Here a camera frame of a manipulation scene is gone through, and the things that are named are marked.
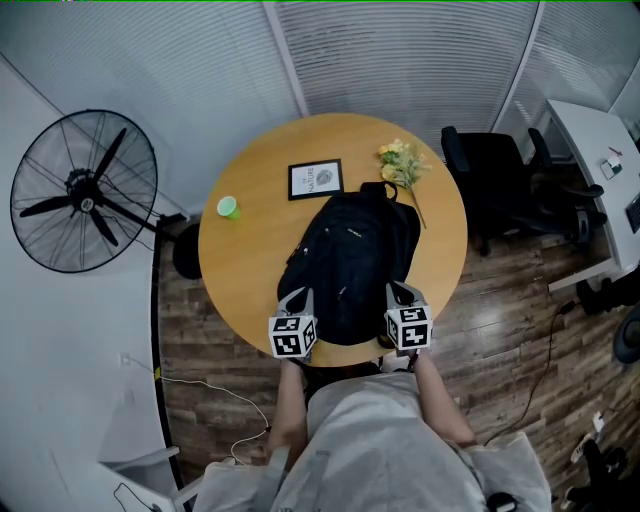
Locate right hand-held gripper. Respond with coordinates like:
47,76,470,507
383,282,434,357

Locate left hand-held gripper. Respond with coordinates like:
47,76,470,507
268,287,320,364

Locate black backpack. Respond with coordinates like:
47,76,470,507
276,180,423,347

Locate person's left forearm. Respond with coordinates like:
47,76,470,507
267,357,309,457

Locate person's right forearm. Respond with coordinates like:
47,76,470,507
409,349,479,449

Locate round wooden table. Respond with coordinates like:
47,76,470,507
198,112,469,369

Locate green cup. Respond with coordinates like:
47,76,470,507
216,195,242,221

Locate black framed picture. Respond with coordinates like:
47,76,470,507
287,158,345,202

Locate yellow flower bouquet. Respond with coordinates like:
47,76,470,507
377,138,434,230

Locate black office chair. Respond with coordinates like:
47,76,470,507
440,125,609,257

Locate person's light grey shirt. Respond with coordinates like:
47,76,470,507
192,372,554,512

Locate black bag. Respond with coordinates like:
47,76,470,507
574,272,640,316

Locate black round object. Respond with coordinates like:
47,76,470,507
612,304,640,366

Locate black standing fan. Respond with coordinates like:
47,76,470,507
9,109,202,280

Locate white window blinds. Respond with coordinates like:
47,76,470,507
262,0,546,134

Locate white desk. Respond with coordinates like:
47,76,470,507
544,98,640,294

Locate black keyboard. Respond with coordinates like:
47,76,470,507
624,192,640,234

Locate white floor cable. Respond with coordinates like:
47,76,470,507
157,373,272,467

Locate black floor cable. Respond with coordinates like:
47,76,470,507
482,299,577,447

